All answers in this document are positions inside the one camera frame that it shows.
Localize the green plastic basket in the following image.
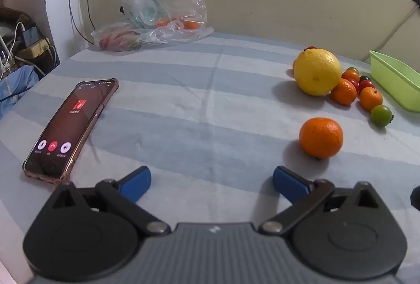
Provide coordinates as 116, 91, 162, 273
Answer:
369, 50, 420, 113

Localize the large mandarin orange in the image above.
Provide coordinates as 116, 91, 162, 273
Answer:
299, 118, 344, 159

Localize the small mandarin orange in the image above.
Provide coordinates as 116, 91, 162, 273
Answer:
360, 86, 383, 112

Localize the small orange tomato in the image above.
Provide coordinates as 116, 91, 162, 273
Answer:
330, 78, 358, 106

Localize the green cherry tomato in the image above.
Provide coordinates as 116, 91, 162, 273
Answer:
371, 105, 394, 127

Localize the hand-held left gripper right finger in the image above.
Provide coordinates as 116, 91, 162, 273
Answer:
260, 166, 386, 235

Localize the orange cherry tomato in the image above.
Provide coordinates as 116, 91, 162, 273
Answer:
342, 67, 361, 83

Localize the white wall cable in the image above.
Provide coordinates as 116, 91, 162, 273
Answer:
360, 6, 420, 62

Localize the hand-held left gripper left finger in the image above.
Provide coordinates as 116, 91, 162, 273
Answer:
46, 166, 171, 236

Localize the beige power strip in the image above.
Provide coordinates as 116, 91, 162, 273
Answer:
16, 38, 52, 59

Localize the striped blue white sheet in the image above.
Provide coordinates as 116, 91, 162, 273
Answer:
0, 31, 420, 284

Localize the smartphone in clear case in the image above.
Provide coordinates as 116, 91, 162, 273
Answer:
22, 78, 119, 185

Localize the clear plastic bag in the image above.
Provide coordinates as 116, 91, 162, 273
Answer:
90, 0, 214, 52

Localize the large yellow citrus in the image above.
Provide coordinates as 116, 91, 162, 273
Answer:
293, 48, 342, 96

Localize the orange fruit in bag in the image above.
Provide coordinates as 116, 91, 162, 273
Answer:
154, 18, 200, 30

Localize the blue cloth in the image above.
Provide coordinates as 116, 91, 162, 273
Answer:
0, 65, 40, 119

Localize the black charger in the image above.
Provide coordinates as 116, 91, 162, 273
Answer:
21, 25, 40, 46

